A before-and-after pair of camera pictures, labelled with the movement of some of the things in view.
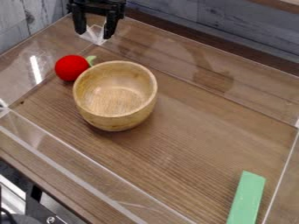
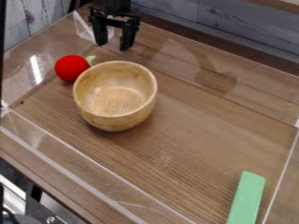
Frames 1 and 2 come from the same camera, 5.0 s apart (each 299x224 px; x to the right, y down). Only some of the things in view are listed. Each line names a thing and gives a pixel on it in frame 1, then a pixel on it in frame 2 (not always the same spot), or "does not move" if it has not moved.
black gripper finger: x=79 y=21 → x=101 y=29
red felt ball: x=70 y=65 does not move
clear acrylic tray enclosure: x=178 y=119 does not move
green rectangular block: x=248 y=200 does not move
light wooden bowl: x=115 y=94 does not move
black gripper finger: x=110 y=25 → x=130 y=29
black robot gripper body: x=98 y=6 → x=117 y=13
